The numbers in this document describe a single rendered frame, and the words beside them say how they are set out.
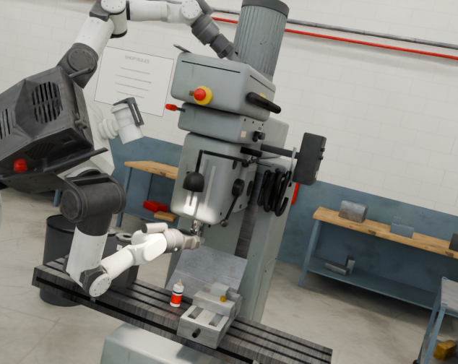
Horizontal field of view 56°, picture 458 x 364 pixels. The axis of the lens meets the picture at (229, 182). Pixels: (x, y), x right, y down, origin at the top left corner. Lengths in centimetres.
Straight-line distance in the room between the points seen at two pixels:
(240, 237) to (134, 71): 496
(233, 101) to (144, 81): 524
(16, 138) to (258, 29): 104
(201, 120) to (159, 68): 501
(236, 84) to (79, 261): 72
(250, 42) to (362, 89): 409
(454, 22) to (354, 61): 119
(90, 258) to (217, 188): 53
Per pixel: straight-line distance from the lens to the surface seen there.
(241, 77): 141
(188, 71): 147
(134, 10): 161
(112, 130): 131
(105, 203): 119
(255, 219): 200
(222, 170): 154
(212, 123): 152
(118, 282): 189
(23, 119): 122
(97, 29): 153
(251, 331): 176
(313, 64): 590
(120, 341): 169
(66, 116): 115
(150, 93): 654
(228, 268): 206
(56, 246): 355
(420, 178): 581
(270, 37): 183
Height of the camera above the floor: 170
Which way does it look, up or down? 8 degrees down
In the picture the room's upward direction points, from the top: 13 degrees clockwise
